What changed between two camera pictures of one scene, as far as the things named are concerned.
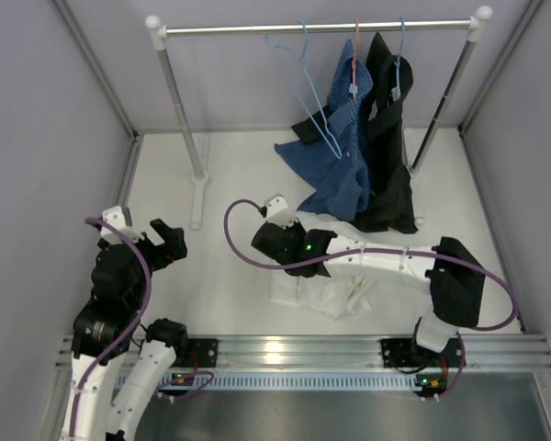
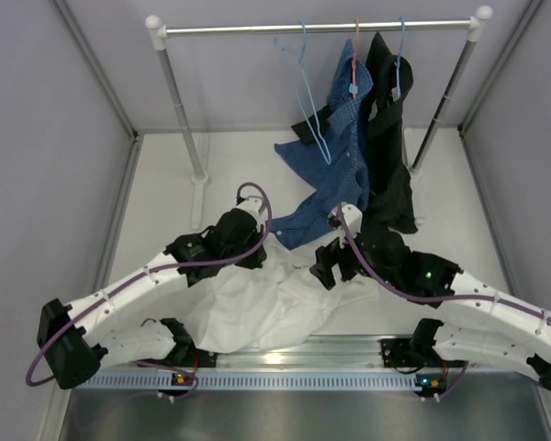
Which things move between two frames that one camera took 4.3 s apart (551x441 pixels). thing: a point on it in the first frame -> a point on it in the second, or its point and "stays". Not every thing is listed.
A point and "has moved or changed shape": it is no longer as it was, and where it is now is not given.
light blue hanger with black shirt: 396,91 stays
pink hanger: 354,87 stays
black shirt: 389,208 stays
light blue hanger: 337,152 has moved or changed shape
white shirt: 336,297 has moved or changed shape
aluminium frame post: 95,71 stays
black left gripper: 174,246 -> 255,261
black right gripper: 297,227 -> 327,258
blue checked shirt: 336,163 stays
